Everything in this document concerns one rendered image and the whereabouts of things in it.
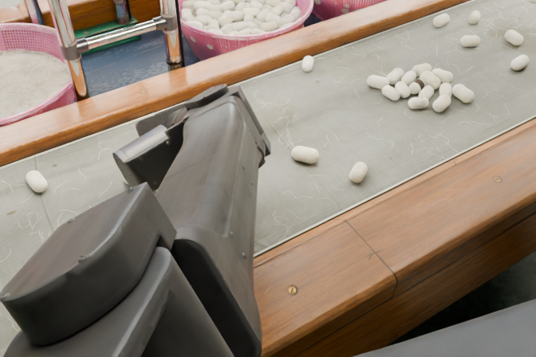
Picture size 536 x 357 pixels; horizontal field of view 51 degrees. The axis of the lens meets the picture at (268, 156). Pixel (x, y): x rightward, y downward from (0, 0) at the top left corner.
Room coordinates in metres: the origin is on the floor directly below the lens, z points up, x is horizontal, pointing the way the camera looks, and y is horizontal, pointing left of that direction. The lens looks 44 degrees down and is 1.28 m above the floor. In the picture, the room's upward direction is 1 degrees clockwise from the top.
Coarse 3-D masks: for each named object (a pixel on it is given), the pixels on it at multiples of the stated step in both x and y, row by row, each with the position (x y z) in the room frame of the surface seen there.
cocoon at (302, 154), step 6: (294, 150) 0.55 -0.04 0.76; (300, 150) 0.55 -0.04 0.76; (306, 150) 0.55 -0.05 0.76; (312, 150) 0.55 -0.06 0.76; (294, 156) 0.54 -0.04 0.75; (300, 156) 0.54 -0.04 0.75; (306, 156) 0.54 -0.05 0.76; (312, 156) 0.54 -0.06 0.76; (318, 156) 0.54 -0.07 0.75; (306, 162) 0.54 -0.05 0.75; (312, 162) 0.54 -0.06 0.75
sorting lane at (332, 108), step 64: (512, 0) 1.01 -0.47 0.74; (320, 64) 0.78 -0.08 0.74; (384, 64) 0.78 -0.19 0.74; (448, 64) 0.79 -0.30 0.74; (128, 128) 0.61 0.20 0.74; (320, 128) 0.62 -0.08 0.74; (384, 128) 0.62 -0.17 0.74; (448, 128) 0.62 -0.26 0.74; (512, 128) 0.63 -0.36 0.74; (0, 192) 0.48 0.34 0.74; (64, 192) 0.48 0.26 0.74; (320, 192) 0.49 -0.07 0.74; (384, 192) 0.49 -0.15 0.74; (0, 256) 0.38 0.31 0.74; (256, 256) 0.39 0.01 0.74; (0, 320) 0.30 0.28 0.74
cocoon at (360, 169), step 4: (356, 164) 0.53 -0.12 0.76; (360, 164) 0.53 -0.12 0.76; (364, 164) 0.53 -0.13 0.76; (356, 168) 0.52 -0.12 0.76; (360, 168) 0.52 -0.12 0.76; (364, 168) 0.52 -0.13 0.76; (352, 172) 0.51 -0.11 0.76; (356, 172) 0.51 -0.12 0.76; (360, 172) 0.51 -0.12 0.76; (364, 172) 0.51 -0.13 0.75; (352, 176) 0.51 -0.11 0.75; (356, 176) 0.51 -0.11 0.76; (360, 176) 0.51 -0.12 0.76; (364, 176) 0.51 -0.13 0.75; (352, 180) 0.51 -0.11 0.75; (356, 180) 0.50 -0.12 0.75; (360, 180) 0.50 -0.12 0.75
